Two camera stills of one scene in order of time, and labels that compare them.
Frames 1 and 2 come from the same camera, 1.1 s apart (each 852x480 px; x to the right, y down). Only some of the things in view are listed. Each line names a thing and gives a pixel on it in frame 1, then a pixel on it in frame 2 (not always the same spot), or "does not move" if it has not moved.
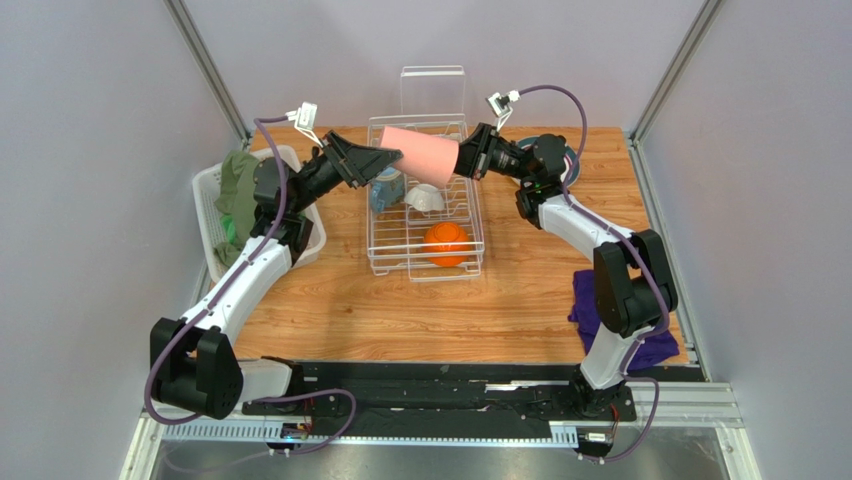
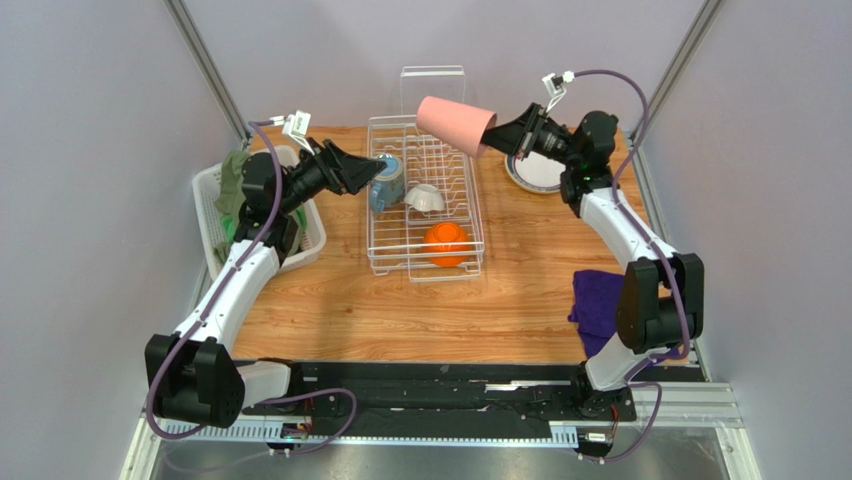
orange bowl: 446,232 does not move
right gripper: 471,152 -> 529,132
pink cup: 427,159 -> 459,127
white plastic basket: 212,228 does not move
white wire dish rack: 413,227 does not move
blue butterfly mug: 387,188 does not move
